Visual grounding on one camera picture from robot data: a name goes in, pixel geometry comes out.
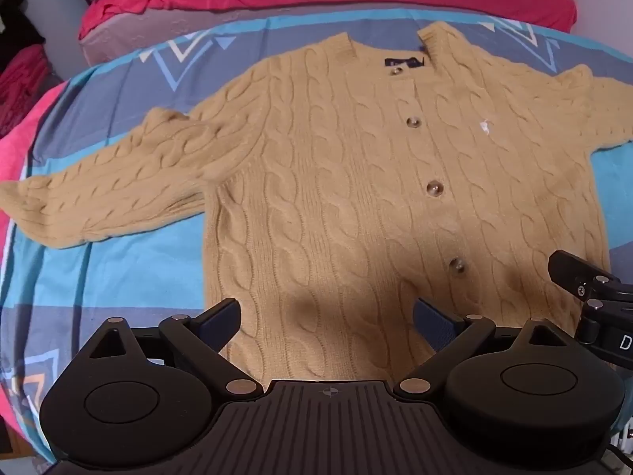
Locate dark hanging clothes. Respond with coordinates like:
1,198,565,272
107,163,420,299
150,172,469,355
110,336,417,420
0,0,46,72

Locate tan cable-knit cardigan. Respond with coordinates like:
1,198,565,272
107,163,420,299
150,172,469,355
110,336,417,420
0,21,633,384

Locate blue grey patterned duvet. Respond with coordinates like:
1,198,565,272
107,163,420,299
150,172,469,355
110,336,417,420
0,7,633,461

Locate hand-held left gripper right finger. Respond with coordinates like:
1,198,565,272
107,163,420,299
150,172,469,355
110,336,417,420
394,298,565,400

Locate pink ruffled cloth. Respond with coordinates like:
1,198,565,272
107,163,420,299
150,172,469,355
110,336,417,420
0,44,64,137

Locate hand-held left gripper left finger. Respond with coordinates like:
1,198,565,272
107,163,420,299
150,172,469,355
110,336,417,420
89,298,264,399

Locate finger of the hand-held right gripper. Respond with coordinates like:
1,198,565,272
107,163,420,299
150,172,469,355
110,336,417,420
547,250,614,302

